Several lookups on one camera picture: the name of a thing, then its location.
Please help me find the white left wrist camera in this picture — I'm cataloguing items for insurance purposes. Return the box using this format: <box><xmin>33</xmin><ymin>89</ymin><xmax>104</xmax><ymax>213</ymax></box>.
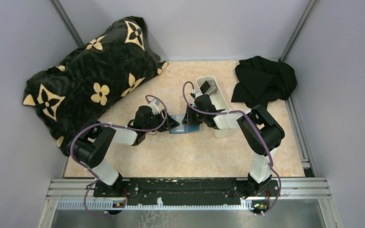
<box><xmin>149</xmin><ymin>99</ymin><xmax>161</xmax><ymax>114</ymax></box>

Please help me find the black flower-patterned pillow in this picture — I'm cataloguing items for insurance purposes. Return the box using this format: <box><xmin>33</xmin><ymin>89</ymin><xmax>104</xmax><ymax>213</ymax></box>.
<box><xmin>23</xmin><ymin>16</ymin><xmax>168</xmax><ymax>156</ymax></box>

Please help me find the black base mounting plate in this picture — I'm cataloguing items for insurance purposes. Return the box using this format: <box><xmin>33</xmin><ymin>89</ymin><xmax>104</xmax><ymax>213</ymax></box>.
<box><xmin>93</xmin><ymin>178</ymin><xmax>279</xmax><ymax>206</ymax></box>

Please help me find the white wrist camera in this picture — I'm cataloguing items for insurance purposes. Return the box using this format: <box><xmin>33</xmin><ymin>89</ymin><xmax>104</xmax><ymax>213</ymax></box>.
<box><xmin>149</xmin><ymin>99</ymin><xmax>161</xmax><ymax>114</ymax></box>
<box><xmin>190</xmin><ymin>89</ymin><xmax>203</xmax><ymax>99</ymax></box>

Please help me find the black cloth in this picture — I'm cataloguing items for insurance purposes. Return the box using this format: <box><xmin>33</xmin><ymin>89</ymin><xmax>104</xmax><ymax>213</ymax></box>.
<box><xmin>231</xmin><ymin>56</ymin><xmax>298</xmax><ymax>108</ymax></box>

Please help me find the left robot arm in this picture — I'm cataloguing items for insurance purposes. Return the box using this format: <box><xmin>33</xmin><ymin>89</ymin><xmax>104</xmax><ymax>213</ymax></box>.
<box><xmin>68</xmin><ymin>105</ymin><xmax>180</xmax><ymax>189</ymax></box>

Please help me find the white oblong plastic bin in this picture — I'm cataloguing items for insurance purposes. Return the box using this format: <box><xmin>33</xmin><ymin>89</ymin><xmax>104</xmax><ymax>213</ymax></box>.
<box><xmin>196</xmin><ymin>75</ymin><xmax>235</xmax><ymax>138</ymax></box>

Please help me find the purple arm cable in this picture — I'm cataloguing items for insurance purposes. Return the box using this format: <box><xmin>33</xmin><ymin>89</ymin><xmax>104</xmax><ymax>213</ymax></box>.
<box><xmin>182</xmin><ymin>81</ymin><xmax>282</xmax><ymax>217</ymax></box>
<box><xmin>70</xmin><ymin>95</ymin><xmax>169</xmax><ymax>218</ymax></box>

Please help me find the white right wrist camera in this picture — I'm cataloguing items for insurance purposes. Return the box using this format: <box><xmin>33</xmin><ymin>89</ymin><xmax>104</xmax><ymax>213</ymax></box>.
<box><xmin>190</xmin><ymin>89</ymin><xmax>203</xmax><ymax>99</ymax></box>

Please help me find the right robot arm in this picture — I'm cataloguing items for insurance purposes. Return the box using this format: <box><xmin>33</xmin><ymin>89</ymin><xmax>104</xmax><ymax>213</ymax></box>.
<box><xmin>183</xmin><ymin>93</ymin><xmax>285</xmax><ymax>184</ymax></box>

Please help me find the blue leather card holder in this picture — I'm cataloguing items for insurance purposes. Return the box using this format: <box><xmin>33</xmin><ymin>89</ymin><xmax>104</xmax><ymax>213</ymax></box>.
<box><xmin>169</xmin><ymin>115</ymin><xmax>200</xmax><ymax>134</ymax></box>

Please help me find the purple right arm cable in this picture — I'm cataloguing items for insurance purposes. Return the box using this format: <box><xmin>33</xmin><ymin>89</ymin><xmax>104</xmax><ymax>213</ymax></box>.
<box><xmin>182</xmin><ymin>81</ymin><xmax>282</xmax><ymax>217</ymax></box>

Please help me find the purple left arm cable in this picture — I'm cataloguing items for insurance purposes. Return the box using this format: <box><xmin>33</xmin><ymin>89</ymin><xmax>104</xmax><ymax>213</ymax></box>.
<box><xmin>70</xmin><ymin>95</ymin><xmax>169</xmax><ymax>218</ymax></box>

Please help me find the aluminium front rail frame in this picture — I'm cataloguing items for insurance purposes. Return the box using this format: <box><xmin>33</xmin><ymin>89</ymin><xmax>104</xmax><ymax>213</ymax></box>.
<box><xmin>38</xmin><ymin>177</ymin><xmax>343</xmax><ymax>228</ymax></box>

